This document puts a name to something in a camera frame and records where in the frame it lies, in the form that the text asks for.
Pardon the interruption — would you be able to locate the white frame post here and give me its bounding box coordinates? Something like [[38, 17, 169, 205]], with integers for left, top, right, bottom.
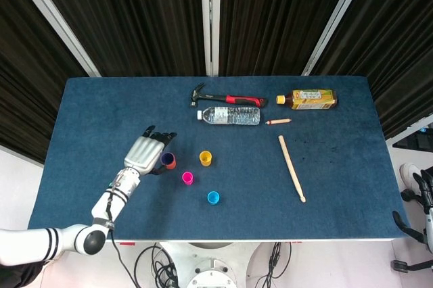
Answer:
[[5, 0, 101, 78], [302, 0, 375, 76], [200, 0, 221, 77]]

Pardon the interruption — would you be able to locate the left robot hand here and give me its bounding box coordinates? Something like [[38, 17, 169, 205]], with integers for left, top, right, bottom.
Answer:
[[124, 126, 178, 176]]

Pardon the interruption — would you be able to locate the blue table cloth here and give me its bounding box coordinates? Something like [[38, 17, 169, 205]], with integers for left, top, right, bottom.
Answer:
[[27, 76, 412, 242]]

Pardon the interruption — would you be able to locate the black red claw hammer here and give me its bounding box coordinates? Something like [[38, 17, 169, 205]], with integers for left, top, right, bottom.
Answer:
[[189, 82, 268, 109]]

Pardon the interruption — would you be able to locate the yellow label tea bottle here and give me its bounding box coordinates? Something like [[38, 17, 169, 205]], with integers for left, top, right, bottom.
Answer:
[[275, 89, 338, 111]]

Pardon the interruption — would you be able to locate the long wooden drumstick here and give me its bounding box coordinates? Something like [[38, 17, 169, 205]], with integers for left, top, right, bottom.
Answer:
[[278, 135, 306, 203]]

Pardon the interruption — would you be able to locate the black pleated curtain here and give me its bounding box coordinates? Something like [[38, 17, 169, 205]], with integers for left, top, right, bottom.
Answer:
[[0, 0, 91, 164], [219, 0, 359, 77], [309, 0, 433, 140], [28, 0, 207, 78]]

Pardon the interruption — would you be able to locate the clear water bottle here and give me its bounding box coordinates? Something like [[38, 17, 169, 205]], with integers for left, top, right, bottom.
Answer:
[[197, 106, 261, 126]]

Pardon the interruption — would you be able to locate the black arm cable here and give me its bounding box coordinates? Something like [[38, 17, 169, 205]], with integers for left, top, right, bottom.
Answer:
[[105, 193, 136, 288]]

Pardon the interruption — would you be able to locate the black trouser leg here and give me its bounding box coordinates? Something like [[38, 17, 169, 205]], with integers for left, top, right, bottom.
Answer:
[[0, 262, 45, 288]]

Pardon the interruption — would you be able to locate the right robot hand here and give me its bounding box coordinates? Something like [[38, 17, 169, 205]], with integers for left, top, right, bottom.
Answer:
[[392, 169, 433, 245]]

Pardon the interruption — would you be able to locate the black cable bundle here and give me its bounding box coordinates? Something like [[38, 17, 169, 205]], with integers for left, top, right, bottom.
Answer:
[[134, 242, 180, 288], [253, 242, 292, 288]]

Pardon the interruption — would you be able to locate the white shoe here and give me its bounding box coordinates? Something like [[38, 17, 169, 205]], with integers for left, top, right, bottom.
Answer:
[[400, 162, 424, 189]]

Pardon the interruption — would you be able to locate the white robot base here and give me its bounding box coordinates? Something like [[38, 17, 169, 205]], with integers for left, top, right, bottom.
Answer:
[[158, 241, 261, 288]]

